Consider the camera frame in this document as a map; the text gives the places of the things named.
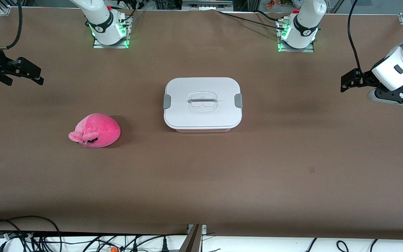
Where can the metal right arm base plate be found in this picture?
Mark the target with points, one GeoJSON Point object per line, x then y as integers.
{"type": "Point", "coordinates": [98, 45]}

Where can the small colourful figurine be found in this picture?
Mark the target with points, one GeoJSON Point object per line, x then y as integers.
{"type": "Point", "coordinates": [270, 4]}

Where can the black power plug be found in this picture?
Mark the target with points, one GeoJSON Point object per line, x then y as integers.
{"type": "Point", "coordinates": [164, 246]}

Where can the aluminium profile beam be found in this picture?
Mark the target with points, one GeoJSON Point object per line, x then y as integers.
{"type": "Point", "coordinates": [194, 239]}

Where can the grey metal device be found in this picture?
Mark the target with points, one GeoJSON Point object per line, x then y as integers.
{"type": "Point", "coordinates": [206, 3]}

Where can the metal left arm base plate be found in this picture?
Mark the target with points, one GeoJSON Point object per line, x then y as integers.
{"type": "Point", "coordinates": [308, 50]}

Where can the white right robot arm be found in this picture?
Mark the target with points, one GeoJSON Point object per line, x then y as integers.
{"type": "Point", "coordinates": [100, 21]}

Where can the translucent plastic storage box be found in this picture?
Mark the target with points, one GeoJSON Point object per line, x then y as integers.
{"type": "Point", "coordinates": [203, 130]}

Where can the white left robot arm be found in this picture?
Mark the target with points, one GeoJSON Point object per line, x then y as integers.
{"type": "Point", "coordinates": [304, 24]}

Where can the pink plush toy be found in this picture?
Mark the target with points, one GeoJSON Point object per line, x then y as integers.
{"type": "Point", "coordinates": [98, 129]}

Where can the white container lid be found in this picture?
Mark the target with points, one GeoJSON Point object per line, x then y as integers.
{"type": "Point", "coordinates": [187, 115]}

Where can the small orange object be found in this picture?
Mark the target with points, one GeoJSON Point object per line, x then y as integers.
{"type": "Point", "coordinates": [113, 249]}

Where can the brown table cover sheet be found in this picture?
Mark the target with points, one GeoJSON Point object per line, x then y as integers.
{"type": "Point", "coordinates": [201, 175]}

